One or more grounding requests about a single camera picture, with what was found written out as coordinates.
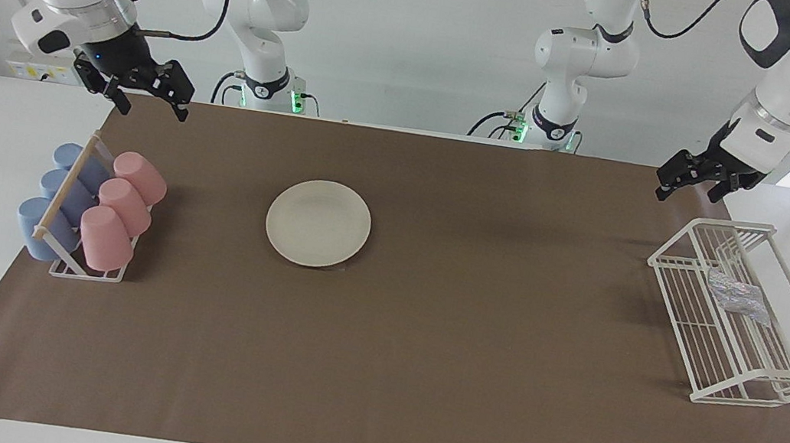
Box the cream round plate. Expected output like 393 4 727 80
260 173 377 275

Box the blue plastic cup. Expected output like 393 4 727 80
35 166 101 230
11 194 87 266
49 141 116 197

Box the pink plastic cup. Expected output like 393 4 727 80
108 149 172 209
74 203 141 276
93 176 158 240

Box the white cup rack wooden bar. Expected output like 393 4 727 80
27 124 164 288

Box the brown table mat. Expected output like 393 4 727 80
0 73 790 443

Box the cream wall power outlet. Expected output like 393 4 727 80
4 55 81 87

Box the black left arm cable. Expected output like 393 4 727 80
628 0 730 47

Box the white wire dish rack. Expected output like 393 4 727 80
629 208 790 417

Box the black left base cable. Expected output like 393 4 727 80
467 71 547 147

